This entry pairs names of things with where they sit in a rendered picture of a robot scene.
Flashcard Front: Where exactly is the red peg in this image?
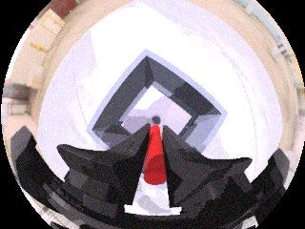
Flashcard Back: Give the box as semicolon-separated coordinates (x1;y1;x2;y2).
144;125;167;186

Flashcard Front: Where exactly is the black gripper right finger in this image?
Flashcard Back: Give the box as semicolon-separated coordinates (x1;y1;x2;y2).
161;125;253;209

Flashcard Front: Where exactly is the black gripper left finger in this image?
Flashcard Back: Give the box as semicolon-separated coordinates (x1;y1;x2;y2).
56;122;152;206

